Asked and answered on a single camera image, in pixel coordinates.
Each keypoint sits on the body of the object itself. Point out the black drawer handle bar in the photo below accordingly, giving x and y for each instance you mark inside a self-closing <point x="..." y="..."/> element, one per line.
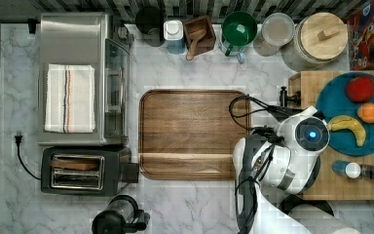
<point x="285" y="99"/>

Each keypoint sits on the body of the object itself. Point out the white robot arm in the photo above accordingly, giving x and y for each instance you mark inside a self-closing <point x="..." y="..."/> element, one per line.
<point x="273" y="166"/>

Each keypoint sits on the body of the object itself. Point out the wooden drawer cabinet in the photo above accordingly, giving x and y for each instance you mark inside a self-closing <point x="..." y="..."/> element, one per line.
<point x="328" y="185"/>

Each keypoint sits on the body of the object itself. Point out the wooden cutting board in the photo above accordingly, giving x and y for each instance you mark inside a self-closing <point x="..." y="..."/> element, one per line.
<point x="190" y="134"/>

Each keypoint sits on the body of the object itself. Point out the brown wooden box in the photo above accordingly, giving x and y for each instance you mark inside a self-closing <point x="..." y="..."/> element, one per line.
<point x="207" y="43"/>

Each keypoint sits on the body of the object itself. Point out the wooden scoop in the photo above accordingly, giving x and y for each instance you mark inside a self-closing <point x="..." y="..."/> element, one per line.
<point x="196" y="37"/>

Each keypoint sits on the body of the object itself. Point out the black two-slot toaster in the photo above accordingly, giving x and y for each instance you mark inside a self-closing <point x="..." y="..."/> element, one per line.
<point x="116" y="170"/>

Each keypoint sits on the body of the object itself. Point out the blue soap bottle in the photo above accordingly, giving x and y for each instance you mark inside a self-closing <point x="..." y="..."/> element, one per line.
<point x="174" y="36"/>

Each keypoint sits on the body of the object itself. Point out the green mug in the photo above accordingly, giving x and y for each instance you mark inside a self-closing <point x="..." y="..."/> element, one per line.
<point x="238" y="30"/>

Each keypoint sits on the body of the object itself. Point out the toast slice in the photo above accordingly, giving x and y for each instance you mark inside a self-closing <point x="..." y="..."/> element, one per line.
<point x="75" y="164"/>

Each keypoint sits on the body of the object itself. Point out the striped white dish towel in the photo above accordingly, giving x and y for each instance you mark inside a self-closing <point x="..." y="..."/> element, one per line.
<point x="70" y="99"/>

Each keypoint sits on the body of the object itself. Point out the stainless toaster oven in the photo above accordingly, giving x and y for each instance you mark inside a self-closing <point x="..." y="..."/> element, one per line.
<point x="99" y="40"/>

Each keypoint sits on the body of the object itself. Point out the glass jar with clear lid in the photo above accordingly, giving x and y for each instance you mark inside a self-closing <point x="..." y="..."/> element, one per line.
<point x="276" y="31"/>

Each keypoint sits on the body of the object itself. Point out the blue plate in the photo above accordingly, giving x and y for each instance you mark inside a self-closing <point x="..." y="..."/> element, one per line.
<point x="332" y="102"/>

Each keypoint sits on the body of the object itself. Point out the jar with wooden lid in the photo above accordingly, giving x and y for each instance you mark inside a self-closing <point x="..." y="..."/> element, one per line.
<point x="318" y="40"/>

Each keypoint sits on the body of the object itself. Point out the yellow banana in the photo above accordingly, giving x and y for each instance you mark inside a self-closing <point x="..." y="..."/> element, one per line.
<point x="345" y="122"/>

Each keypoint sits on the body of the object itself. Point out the blue shaker white cap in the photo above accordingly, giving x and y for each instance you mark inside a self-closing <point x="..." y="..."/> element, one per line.
<point x="345" y="168"/>

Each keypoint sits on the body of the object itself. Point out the red apple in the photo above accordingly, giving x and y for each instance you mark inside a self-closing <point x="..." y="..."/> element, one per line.
<point x="360" y="89"/>

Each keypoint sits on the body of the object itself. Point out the orange fruit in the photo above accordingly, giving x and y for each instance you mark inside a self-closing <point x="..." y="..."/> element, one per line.
<point x="366" y="113"/>

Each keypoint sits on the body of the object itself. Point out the red cereal box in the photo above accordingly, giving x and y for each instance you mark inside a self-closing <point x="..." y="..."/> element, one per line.
<point x="361" y="38"/>

